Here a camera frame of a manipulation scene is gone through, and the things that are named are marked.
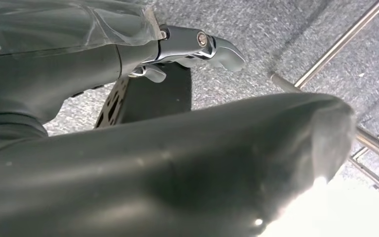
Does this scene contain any white partition panel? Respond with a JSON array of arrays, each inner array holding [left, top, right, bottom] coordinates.
[[260, 175, 379, 237]]

